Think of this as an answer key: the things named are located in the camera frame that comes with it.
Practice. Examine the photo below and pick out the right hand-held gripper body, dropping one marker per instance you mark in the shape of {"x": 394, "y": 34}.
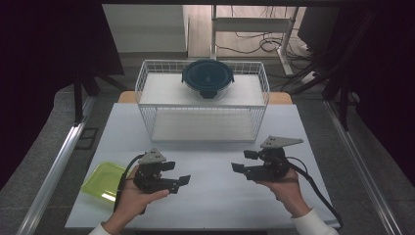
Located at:
{"x": 270, "y": 163}

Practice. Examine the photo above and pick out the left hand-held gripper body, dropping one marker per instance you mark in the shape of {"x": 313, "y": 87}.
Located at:
{"x": 148, "y": 178}

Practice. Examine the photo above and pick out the round container with blue lid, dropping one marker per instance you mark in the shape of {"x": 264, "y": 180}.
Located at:
{"x": 207, "y": 75}

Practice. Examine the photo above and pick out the person's left hand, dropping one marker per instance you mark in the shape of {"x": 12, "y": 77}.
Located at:
{"x": 130, "y": 200}

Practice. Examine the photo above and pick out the person's right hand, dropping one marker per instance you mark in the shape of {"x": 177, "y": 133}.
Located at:
{"x": 288, "y": 192}

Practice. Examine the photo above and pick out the green plastic tray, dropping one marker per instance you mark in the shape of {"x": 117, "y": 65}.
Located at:
{"x": 101, "y": 179}

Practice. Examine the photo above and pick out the wooden table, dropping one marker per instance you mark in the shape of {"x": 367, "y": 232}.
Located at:
{"x": 125, "y": 98}

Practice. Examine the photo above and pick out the black tripod stand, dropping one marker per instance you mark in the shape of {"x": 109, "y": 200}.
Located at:
{"x": 342, "y": 98}
{"x": 78, "y": 98}

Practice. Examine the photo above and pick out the white cabinet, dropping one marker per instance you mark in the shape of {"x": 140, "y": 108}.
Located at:
{"x": 147, "y": 29}

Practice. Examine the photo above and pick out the black curtain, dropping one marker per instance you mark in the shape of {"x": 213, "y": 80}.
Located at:
{"x": 39, "y": 49}
{"x": 388, "y": 65}

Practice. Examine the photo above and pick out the aluminium rail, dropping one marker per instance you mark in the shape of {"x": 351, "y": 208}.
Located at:
{"x": 359, "y": 163}
{"x": 55, "y": 169}

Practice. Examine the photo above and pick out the white metal desk frame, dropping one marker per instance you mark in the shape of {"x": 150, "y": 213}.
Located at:
{"x": 251, "y": 24}

